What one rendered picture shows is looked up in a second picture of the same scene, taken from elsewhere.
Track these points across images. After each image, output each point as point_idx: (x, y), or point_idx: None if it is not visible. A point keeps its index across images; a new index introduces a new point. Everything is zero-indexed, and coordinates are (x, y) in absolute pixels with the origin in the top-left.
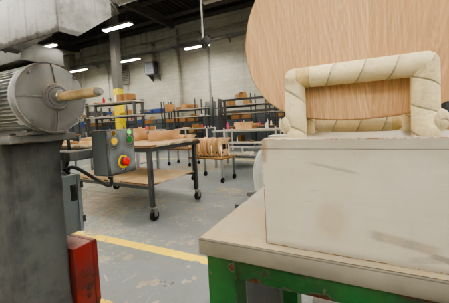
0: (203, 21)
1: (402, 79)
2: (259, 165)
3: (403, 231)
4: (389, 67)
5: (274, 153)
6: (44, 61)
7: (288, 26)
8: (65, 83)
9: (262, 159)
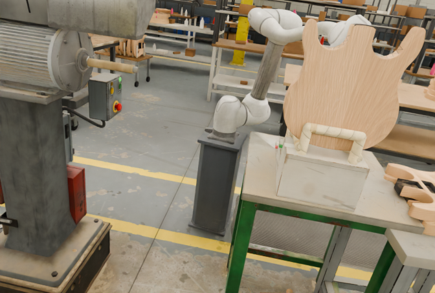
0: None
1: None
2: (223, 111)
3: (334, 195)
4: (348, 136)
5: (291, 160)
6: None
7: (311, 99)
8: (85, 45)
9: (225, 107)
